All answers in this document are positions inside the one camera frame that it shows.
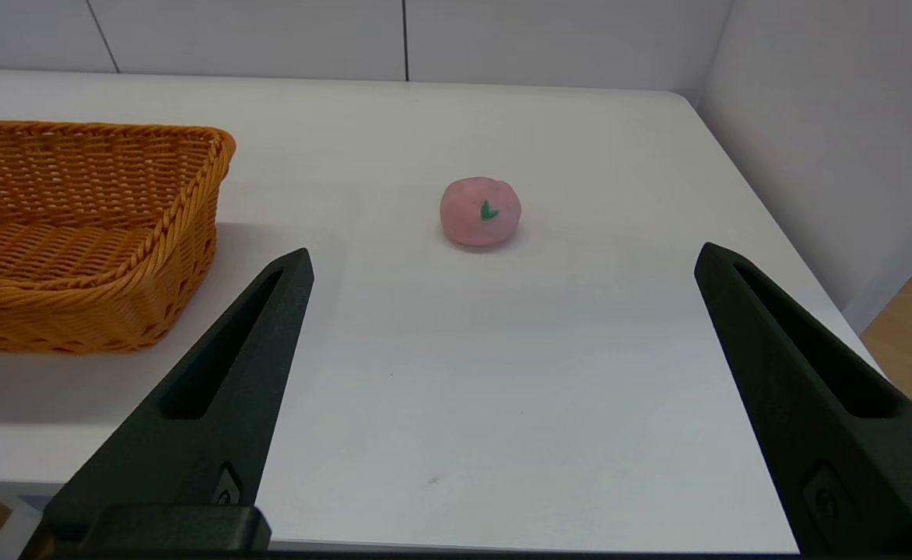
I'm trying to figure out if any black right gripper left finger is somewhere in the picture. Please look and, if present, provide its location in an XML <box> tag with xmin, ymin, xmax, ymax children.
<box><xmin>20</xmin><ymin>248</ymin><xmax>315</xmax><ymax>558</ymax></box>

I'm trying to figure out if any pink toy peach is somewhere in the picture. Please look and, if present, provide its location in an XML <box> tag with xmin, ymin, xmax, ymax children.
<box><xmin>439</xmin><ymin>177</ymin><xmax>522</xmax><ymax>249</ymax></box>

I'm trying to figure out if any orange woven wicker basket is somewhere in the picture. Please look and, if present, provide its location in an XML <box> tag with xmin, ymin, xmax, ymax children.
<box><xmin>0</xmin><ymin>118</ymin><xmax>237</xmax><ymax>355</ymax></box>

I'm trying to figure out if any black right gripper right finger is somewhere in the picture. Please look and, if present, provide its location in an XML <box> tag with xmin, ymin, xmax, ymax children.
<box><xmin>694</xmin><ymin>242</ymin><xmax>912</xmax><ymax>555</ymax></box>

